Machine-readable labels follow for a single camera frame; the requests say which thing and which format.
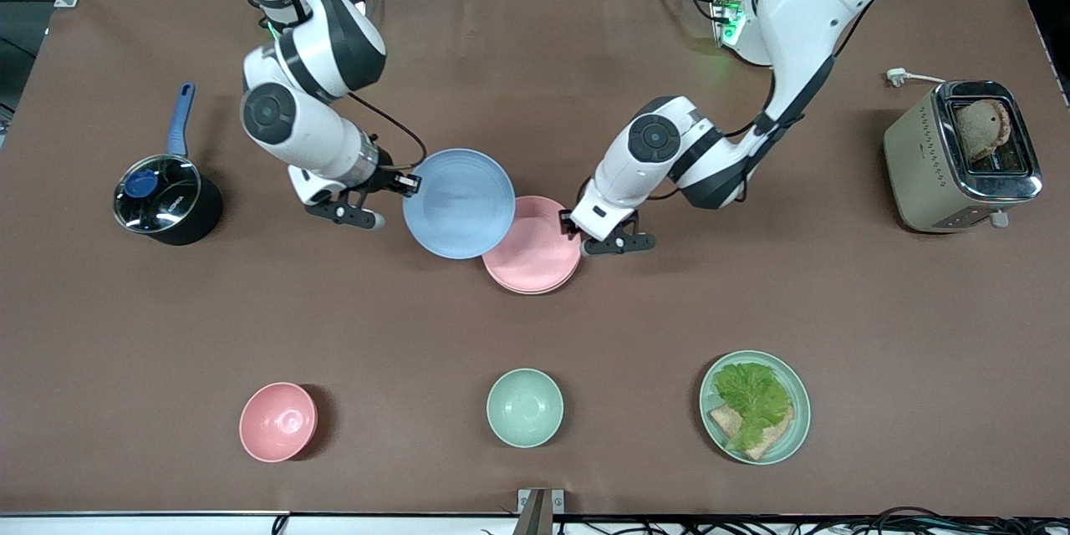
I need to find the white toaster plug and cord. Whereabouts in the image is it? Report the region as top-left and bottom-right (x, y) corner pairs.
(887, 68), (945, 89)

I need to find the black floor cable bundle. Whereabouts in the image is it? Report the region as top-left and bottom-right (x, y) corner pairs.
(568, 506), (1070, 535)

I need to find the brown bread slice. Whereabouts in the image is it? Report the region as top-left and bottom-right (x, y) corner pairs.
(709, 403), (796, 461)

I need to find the glass lid with blue knob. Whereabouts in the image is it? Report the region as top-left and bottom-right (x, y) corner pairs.
(114, 154), (203, 233)

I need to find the green bowl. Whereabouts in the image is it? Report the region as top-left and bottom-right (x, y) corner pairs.
(487, 368), (564, 449)

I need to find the toast slice in toaster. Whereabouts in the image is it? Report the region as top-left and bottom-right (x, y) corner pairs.
(955, 99), (1012, 164)

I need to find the black saucepan with blue handle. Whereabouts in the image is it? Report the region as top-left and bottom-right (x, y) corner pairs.
(113, 82), (224, 247)

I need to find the green lettuce leaf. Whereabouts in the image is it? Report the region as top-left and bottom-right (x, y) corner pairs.
(713, 362), (793, 452)

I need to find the beige and chrome toaster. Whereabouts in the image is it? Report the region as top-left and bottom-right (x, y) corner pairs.
(884, 81), (1044, 234)

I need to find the pink bowl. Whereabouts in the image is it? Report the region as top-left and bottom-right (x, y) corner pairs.
(239, 382), (318, 463)

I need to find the blue plate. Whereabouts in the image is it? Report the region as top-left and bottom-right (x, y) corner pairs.
(402, 148), (517, 260)

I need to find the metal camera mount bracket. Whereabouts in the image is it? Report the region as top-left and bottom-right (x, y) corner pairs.
(517, 488), (565, 535)

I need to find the green plate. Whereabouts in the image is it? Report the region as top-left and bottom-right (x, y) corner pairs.
(700, 350), (812, 466)

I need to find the pink plate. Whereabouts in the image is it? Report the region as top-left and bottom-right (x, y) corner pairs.
(482, 196), (583, 295)

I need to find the brown table cover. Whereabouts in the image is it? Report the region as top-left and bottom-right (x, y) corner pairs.
(0, 0), (1070, 517)

